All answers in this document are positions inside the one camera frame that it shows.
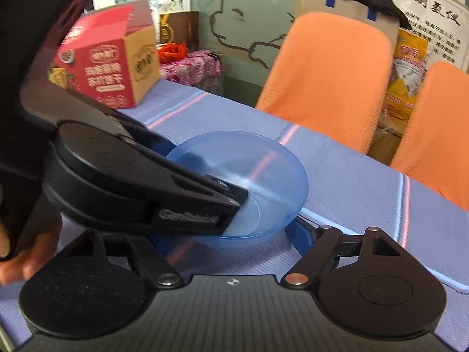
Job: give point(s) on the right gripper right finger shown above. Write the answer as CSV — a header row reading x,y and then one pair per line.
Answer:
x,y
367,284

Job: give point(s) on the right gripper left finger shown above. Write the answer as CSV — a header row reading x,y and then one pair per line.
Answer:
x,y
95,286

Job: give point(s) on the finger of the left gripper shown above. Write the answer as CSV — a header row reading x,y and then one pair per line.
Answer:
x,y
116,185
146,139

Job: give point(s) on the translucent blue plastic bowl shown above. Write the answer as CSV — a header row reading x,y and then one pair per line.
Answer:
x,y
276,182

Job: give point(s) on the person's left hand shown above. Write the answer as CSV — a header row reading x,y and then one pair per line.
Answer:
x,y
30,260

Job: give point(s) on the red cracker box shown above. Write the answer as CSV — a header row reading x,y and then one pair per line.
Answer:
x,y
110,55

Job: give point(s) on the pink floral bag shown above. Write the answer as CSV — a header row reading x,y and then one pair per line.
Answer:
x,y
203,69

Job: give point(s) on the blue plaid tablecloth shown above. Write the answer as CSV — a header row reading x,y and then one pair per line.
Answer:
x,y
346,190

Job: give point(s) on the brown gift box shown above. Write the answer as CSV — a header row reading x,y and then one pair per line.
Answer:
x,y
180,28

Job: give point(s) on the right orange chair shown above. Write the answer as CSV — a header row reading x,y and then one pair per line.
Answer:
x,y
434,147

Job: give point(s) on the orange chair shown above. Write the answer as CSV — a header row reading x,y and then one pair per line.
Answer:
x,y
330,76
434,147

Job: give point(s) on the left orange chair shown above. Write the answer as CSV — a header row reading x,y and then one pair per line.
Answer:
x,y
330,76

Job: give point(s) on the yellow snack bag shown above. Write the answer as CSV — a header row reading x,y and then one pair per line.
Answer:
x,y
410,60

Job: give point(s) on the cardboard box with blue straps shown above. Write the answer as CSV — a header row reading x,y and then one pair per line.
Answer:
x,y
354,10

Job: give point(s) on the wall poster with chinese text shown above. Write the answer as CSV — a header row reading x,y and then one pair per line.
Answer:
x,y
444,23

